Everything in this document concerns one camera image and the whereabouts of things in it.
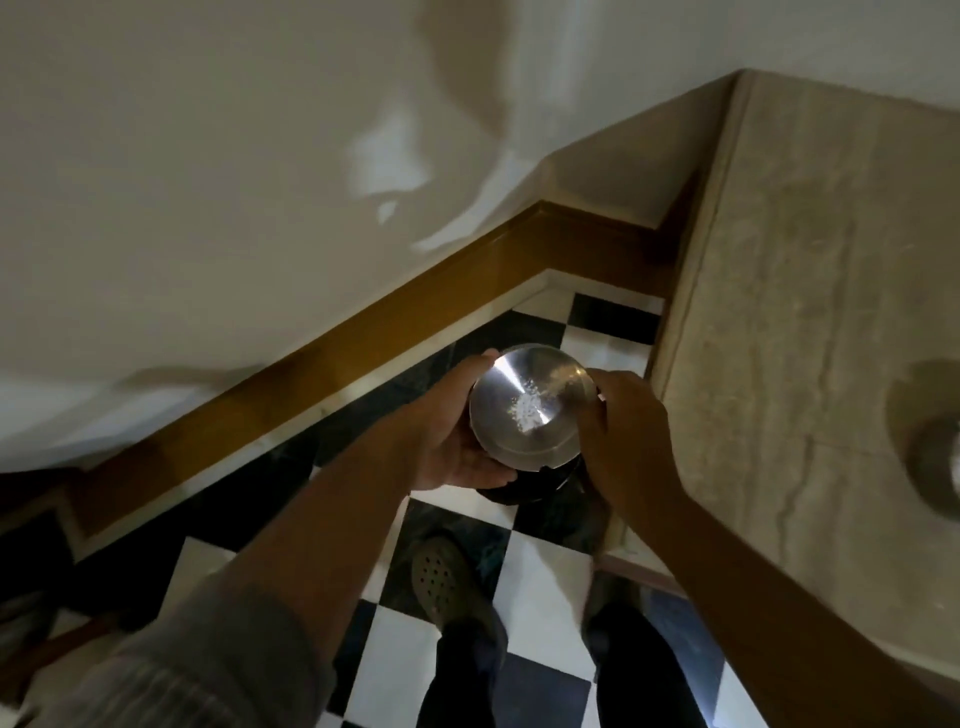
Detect person's left hand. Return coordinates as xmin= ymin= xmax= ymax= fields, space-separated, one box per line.
xmin=391 ymin=349 xmax=519 ymax=493

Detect person's right hand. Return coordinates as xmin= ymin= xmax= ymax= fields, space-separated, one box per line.
xmin=573 ymin=367 xmax=686 ymax=519

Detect steel bowl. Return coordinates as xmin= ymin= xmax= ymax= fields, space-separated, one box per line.
xmin=468 ymin=342 xmax=600 ymax=474

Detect person's right forearm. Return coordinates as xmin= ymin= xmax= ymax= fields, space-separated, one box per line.
xmin=637 ymin=480 xmax=960 ymax=728

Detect person's left forearm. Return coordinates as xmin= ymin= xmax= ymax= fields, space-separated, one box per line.
xmin=191 ymin=416 xmax=436 ymax=680

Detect black round container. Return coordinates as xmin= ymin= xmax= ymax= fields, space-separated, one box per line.
xmin=480 ymin=450 xmax=588 ymax=508

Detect white grains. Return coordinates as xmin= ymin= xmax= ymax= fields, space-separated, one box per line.
xmin=513 ymin=377 xmax=561 ymax=434

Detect grey clog shoe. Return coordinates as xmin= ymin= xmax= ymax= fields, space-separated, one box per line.
xmin=410 ymin=532 xmax=505 ymax=646

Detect brown wooden skirting board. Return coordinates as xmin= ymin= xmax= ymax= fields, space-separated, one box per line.
xmin=63 ymin=176 xmax=725 ymax=560

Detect dark trouser leg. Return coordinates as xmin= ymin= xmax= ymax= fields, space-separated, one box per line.
xmin=433 ymin=615 xmax=513 ymax=728
xmin=588 ymin=603 xmax=725 ymax=728

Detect beige marble counter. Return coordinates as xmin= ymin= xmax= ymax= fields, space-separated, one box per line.
xmin=600 ymin=69 xmax=960 ymax=702

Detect grey ribbed sleeve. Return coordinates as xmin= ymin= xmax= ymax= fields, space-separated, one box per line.
xmin=15 ymin=573 xmax=340 ymax=728

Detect round metal fixture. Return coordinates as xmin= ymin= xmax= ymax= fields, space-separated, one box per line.
xmin=903 ymin=414 xmax=960 ymax=520

